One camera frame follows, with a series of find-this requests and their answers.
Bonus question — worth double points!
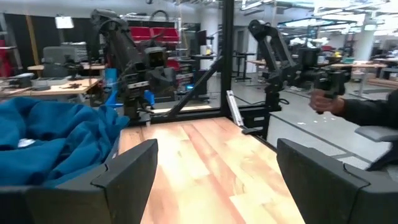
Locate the silver aluminium bracket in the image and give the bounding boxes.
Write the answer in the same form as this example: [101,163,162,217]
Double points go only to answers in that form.
[225,90,246,128]

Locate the dark blue cloth garment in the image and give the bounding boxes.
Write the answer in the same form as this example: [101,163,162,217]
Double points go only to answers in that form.
[0,96,131,190]

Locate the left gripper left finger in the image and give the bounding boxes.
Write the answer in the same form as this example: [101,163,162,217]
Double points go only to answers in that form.
[0,139,159,224]

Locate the white sign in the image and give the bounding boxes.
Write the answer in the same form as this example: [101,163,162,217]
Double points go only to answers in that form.
[54,16,75,30]

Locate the wooden desk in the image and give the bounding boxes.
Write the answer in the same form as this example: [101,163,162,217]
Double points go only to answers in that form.
[329,60,389,97]

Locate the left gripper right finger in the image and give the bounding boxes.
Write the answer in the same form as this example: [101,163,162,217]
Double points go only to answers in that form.
[275,138,398,224]

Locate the person's forearm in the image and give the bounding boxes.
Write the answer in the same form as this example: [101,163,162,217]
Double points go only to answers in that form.
[337,89,398,128]

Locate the black rig frame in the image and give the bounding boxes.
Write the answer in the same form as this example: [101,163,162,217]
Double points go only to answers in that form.
[154,0,246,125]

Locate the white column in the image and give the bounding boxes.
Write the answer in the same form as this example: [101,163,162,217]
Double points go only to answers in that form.
[354,23,377,62]

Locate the person's hand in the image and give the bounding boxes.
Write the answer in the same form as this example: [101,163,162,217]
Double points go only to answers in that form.
[308,89,346,115]

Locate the wooden work table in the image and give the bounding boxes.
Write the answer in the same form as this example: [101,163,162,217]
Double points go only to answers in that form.
[0,77,104,98]

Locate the grey machine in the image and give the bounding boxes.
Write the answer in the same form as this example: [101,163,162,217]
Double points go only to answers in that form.
[42,42,88,65]

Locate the grey chair armrest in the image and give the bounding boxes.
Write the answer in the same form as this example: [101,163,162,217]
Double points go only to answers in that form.
[354,125,398,172]

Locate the red storage bins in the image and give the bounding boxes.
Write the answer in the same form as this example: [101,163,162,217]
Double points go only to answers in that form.
[129,26,181,44]

